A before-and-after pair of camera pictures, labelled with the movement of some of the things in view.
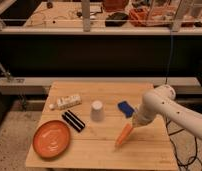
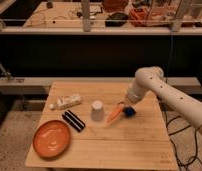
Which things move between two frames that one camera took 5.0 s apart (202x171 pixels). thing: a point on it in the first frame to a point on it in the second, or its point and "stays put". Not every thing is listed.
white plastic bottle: [66, 102] stays put
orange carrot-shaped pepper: [124, 132] to [115, 113]
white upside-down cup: [97, 111] stays put
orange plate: [51, 138] stays put
